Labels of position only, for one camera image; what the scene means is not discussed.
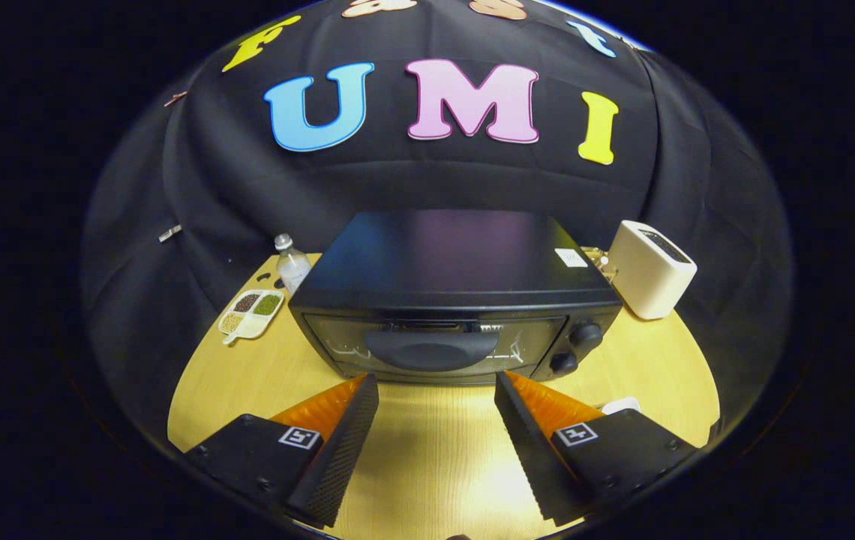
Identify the white rectangular dish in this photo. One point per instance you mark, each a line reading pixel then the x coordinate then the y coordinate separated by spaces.
pixel 622 405

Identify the clear plastic bottle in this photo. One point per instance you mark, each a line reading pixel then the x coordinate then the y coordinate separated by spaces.
pixel 292 270

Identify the metal cloth clip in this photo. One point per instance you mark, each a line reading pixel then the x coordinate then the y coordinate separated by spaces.
pixel 169 233

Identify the cream slot toaster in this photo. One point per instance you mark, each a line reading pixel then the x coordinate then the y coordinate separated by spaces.
pixel 645 285

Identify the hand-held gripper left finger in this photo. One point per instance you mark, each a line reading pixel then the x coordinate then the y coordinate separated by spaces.
pixel 337 457

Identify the black backdrop cloth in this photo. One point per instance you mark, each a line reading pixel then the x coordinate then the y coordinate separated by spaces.
pixel 435 180

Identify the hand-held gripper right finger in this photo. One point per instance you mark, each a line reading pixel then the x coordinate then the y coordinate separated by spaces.
pixel 529 450

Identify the white divided spice tray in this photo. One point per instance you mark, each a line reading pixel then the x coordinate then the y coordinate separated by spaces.
pixel 247 319

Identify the black toaster oven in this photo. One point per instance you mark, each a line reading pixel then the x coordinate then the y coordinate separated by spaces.
pixel 442 255

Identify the pink cloth clip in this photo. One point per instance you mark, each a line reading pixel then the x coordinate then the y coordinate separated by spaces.
pixel 175 98

